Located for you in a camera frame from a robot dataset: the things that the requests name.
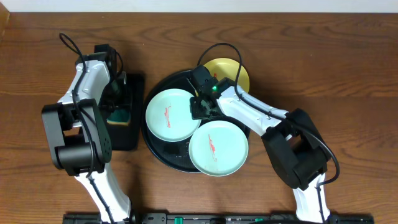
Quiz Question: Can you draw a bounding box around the green yellow sponge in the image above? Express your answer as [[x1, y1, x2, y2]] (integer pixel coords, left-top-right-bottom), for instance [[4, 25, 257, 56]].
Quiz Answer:
[[106, 110, 131, 126]]

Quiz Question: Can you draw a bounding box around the mint green plate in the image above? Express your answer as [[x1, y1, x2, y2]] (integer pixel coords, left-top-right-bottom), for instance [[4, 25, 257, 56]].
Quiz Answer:
[[145, 88, 201, 142], [188, 121, 249, 177]]

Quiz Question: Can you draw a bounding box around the yellow plate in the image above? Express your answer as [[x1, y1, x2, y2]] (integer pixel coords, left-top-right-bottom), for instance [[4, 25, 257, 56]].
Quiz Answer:
[[204, 58, 250, 93]]

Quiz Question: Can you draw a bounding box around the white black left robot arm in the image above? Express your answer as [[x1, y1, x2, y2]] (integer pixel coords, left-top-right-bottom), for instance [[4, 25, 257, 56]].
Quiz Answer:
[[42, 50, 131, 223]]

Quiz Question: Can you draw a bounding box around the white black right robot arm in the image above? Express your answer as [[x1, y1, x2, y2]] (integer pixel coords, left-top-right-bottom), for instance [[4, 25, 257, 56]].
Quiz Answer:
[[190, 77, 338, 223]]

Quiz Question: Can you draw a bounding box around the black rectangular tray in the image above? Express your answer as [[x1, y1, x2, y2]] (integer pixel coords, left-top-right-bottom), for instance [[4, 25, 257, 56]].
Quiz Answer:
[[105, 73, 145, 151]]

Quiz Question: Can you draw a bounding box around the round black tray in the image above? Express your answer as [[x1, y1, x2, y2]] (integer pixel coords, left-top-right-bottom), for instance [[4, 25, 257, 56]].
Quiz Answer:
[[140, 68, 252, 174]]

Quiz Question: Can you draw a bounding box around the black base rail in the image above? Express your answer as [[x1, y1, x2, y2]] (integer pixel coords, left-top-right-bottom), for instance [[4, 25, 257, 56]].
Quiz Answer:
[[62, 212, 375, 224]]

